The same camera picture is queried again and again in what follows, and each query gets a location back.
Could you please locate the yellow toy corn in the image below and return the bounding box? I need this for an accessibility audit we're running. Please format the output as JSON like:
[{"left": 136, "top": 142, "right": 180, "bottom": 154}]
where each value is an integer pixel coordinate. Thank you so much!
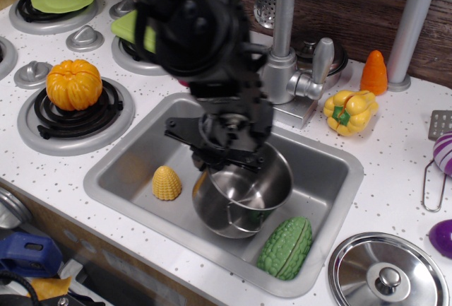
[{"left": 152, "top": 166, "right": 182, "bottom": 201}]

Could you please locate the silver round oven knob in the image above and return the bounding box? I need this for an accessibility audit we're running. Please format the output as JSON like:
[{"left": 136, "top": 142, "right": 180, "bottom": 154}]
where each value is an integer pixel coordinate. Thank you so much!
[{"left": 1, "top": 187, "right": 32, "bottom": 230}]

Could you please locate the silver slotted spoon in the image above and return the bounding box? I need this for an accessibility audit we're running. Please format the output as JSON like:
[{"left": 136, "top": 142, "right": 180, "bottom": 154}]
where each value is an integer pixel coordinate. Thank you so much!
[{"left": 254, "top": 0, "right": 276, "bottom": 30}]

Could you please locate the grey vertical pole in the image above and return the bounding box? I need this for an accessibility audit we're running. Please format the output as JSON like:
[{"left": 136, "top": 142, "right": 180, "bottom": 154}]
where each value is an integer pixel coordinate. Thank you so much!
[{"left": 386, "top": 0, "right": 432, "bottom": 92}]

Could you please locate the blue plastic tool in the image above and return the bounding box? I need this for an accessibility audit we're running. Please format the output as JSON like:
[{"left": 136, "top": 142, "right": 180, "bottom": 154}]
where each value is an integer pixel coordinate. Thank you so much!
[{"left": 1, "top": 232, "right": 63, "bottom": 278}]

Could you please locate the black cable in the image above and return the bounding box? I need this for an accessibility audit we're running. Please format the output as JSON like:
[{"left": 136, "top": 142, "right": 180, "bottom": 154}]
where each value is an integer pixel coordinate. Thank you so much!
[{"left": 0, "top": 269, "right": 45, "bottom": 306}]

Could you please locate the orange toy carrot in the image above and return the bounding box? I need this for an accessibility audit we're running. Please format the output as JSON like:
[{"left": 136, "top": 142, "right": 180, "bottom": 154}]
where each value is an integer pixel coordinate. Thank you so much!
[{"left": 360, "top": 50, "right": 388, "bottom": 95}]

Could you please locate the orange toy pumpkin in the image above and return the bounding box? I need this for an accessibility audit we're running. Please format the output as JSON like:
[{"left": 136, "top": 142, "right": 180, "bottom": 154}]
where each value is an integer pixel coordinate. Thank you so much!
[{"left": 46, "top": 59, "right": 103, "bottom": 111}]

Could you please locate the silver stove knob front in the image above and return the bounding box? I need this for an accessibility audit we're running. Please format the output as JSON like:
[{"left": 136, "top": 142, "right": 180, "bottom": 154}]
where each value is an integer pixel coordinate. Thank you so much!
[{"left": 13, "top": 61, "right": 52, "bottom": 90}]

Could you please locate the far left stove burner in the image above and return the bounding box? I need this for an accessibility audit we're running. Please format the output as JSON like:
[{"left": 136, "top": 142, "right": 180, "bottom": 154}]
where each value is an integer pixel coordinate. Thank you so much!
[{"left": 0, "top": 37, "right": 18, "bottom": 80}]

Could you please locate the wire handle loop right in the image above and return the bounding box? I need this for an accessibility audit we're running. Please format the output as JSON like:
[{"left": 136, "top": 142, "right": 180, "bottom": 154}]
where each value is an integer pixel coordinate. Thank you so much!
[{"left": 421, "top": 160, "right": 448, "bottom": 213}]

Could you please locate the purple striped toy egg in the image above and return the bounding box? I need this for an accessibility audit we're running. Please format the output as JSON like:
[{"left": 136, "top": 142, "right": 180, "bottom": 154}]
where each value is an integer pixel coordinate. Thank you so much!
[{"left": 433, "top": 131, "right": 452, "bottom": 177}]

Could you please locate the yellow toy bell pepper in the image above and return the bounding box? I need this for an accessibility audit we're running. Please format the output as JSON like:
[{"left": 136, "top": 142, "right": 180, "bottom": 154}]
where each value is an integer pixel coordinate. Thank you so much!
[{"left": 323, "top": 90, "right": 379, "bottom": 136}]

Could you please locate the silver stove knob middle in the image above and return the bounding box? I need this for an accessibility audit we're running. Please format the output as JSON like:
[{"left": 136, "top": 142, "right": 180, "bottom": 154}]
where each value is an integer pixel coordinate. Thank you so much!
[{"left": 66, "top": 25, "right": 105, "bottom": 52}]

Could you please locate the green toy bitter melon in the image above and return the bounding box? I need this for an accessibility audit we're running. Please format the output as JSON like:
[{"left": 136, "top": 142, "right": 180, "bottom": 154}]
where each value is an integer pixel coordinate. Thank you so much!
[{"left": 256, "top": 216, "right": 312, "bottom": 281}]

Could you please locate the silver stove knob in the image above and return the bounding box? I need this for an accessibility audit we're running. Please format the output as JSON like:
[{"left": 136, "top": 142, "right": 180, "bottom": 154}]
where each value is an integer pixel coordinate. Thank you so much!
[
  {"left": 66, "top": 25, "right": 105, "bottom": 52},
  {"left": 109, "top": 0, "right": 136, "bottom": 20},
  {"left": 13, "top": 61, "right": 52, "bottom": 90}
]

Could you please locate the silver stove knob back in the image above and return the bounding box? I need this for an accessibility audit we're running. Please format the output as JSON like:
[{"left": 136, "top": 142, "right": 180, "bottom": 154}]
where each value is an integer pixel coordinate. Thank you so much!
[{"left": 109, "top": 0, "right": 136, "bottom": 20}]

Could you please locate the back left stove burner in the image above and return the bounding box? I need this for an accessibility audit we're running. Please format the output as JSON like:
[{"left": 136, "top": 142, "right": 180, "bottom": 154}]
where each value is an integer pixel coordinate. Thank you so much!
[{"left": 8, "top": 0, "right": 98, "bottom": 35}]

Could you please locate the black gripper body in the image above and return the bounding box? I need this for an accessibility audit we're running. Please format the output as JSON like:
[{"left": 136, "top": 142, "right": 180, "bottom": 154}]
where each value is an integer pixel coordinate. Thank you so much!
[{"left": 165, "top": 113, "right": 265, "bottom": 172}]

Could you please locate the stainless steel pot lid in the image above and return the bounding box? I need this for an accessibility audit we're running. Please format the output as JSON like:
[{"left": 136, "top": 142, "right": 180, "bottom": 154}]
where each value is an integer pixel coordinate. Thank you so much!
[{"left": 328, "top": 232, "right": 451, "bottom": 305}]

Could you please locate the silver metal spatula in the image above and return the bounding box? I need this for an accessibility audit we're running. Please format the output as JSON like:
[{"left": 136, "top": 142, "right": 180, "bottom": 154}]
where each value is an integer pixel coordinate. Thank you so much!
[{"left": 428, "top": 110, "right": 452, "bottom": 141}]

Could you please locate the back right stove burner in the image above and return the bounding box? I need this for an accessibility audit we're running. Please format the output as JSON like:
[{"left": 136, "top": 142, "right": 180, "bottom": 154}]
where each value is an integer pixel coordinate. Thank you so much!
[{"left": 112, "top": 37, "right": 167, "bottom": 76}]

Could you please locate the stainless steel sink basin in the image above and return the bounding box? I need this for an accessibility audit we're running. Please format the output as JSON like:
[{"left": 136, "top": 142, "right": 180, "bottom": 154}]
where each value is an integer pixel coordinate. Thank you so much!
[{"left": 83, "top": 93, "right": 364, "bottom": 298}]

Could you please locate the silver toy faucet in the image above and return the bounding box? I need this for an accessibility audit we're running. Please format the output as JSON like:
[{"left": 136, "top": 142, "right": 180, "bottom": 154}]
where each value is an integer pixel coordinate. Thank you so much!
[{"left": 261, "top": 0, "right": 334, "bottom": 129}]

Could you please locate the yellow cloth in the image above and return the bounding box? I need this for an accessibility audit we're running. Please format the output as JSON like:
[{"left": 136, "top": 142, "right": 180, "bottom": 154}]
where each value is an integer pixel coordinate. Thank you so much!
[{"left": 30, "top": 277, "right": 72, "bottom": 301}]

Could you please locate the purple toy eggplant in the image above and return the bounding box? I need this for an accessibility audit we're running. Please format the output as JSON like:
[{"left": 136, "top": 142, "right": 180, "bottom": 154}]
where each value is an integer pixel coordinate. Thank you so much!
[{"left": 429, "top": 219, "right": 452, "bottom": 259}]

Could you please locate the front left stove burner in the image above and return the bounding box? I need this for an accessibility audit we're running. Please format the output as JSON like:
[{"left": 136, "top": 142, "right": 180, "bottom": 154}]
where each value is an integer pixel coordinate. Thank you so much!
[{"left": 18, "top": 78, "right": 135, "bottom": 156}]

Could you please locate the stove burner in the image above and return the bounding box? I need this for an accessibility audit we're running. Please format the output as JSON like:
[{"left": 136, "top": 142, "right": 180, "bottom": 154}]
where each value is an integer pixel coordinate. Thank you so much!
[
  {"left": 8, "top": 0, "right": 98, "bottom": 35},
  {"left": 18, "top": 78, "right": 135, "bottom": 156},
  {"left": 112, "top": 37, "right": 167, "bottom": 76},
  {"left": 0, "top": 37, "right": 18, "bottom": 80}
]

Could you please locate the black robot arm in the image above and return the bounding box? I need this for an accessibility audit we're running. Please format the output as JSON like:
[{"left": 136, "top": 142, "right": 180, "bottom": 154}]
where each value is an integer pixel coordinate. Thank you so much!
[{"left": 133, "top": 0, "right": 273, "bottom": 171}]

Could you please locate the green plastic cutting board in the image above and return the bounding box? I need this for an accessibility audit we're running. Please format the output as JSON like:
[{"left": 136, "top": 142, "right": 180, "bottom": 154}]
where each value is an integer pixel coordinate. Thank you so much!
[{"left": 111, "top": 10, "right": 155, "bottom": 53}]

